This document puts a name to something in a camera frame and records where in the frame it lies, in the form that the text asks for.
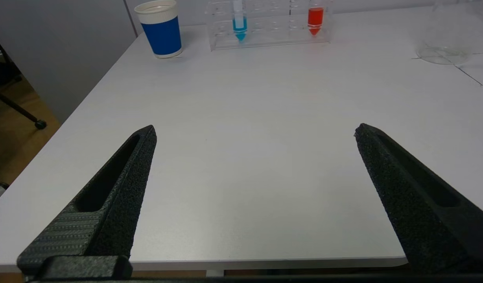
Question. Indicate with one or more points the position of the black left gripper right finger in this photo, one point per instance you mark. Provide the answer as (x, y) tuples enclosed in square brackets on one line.
[(418, 212)]

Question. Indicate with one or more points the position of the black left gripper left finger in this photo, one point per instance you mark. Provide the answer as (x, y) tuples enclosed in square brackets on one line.
[(107, 212)]

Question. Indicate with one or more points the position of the clear glass beaker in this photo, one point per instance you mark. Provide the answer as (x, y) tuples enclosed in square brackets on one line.
[(442, 55)]

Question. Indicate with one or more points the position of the test tube with red pigment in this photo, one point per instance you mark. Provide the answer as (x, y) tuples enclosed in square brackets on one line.
[(315, 19)]

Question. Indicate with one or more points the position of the clear acrylic test tube rack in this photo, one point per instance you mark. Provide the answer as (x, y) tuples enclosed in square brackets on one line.
[(273, 36)]

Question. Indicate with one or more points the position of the test tube with blue pigment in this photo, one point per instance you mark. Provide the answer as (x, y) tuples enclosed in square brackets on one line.
[(240, 24)]

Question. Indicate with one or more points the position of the black wheeled stand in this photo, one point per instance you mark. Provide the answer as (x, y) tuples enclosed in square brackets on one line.
[(17, 110)]

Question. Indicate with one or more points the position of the blue white paper cup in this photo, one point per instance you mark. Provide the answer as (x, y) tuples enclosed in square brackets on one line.
[(163, 35)]

